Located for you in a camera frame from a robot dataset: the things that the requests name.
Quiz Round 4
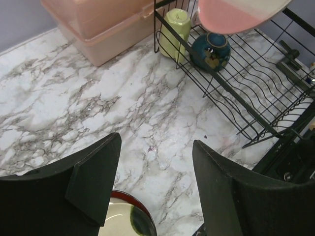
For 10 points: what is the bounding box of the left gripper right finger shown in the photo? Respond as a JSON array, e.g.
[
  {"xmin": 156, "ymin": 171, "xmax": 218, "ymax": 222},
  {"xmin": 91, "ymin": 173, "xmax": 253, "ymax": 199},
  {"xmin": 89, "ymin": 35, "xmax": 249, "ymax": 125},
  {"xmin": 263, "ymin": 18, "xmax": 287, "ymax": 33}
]
[{"xmin": 192, "ymin": 140, "xmax": 315, "ymax": 236}]

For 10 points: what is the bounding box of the pink and cream plate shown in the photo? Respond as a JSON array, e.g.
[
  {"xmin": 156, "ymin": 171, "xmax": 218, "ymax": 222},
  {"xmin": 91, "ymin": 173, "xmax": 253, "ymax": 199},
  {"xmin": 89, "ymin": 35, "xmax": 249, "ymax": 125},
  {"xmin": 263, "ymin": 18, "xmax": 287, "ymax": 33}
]
[{"xmin": 197, "ymin": 0, "xmax": 291, "ymax": 34}]

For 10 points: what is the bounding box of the cream plate black patch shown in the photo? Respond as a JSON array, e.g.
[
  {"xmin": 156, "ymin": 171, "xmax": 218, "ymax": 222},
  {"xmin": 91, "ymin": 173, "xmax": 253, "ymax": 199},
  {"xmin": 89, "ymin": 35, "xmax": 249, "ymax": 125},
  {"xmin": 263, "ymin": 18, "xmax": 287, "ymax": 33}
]
[{"xmin": 98, "ymin": 196, "xmax": 151, "ymax": 236}]

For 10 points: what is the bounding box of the red rimmed cream plate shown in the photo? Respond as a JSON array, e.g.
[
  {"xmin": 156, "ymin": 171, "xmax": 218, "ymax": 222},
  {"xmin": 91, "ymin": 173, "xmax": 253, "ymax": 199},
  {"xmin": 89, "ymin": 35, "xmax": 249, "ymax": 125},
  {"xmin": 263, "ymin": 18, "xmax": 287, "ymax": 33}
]
[{"xmin": 111, "ymin": 190, "xmax": 157, "ymax": 236}]

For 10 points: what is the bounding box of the black wire dish rack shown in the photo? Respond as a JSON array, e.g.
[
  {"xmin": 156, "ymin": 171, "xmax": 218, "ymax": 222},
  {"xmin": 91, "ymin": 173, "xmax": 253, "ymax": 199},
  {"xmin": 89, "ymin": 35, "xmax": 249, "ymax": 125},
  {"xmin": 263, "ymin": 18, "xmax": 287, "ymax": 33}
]
[{"xmin": 154, "ymin": 0, "xmax": 315, "ymax": 146}]

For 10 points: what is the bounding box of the translucent pink storage box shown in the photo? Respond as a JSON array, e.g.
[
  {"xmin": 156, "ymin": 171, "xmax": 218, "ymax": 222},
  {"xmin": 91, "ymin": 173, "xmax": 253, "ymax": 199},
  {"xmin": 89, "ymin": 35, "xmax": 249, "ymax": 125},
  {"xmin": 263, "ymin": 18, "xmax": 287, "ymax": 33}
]
[{"xmin": 41, "ymin": 0, "xmax": 160, "ymax": 66}]

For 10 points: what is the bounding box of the dark bowl cream inside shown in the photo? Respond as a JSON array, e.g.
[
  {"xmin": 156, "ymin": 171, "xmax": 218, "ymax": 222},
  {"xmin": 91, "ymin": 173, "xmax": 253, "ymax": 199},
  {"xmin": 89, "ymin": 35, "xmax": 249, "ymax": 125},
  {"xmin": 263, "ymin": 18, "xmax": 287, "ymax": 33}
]
[{"xmin": 191, "ymin": 32, "xmax": 231, "ymax": 72}]

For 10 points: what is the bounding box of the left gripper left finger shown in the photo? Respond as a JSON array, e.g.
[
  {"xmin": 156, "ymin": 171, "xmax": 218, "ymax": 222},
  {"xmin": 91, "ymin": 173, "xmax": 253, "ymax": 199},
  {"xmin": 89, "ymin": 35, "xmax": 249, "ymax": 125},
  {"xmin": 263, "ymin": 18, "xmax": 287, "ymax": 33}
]
[{"xmin": 0, "ymin": 133, "xmax": 122, "ymax": 236}]

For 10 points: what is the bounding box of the yellow-green ceramic mug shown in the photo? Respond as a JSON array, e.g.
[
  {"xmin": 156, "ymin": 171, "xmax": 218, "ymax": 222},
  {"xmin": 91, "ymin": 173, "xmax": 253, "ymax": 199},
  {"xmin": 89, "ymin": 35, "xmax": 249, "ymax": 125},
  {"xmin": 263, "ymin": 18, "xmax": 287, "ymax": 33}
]
[{"xmin": 159, "ymin": 8, "xmax": 191, "ymax": 63}]

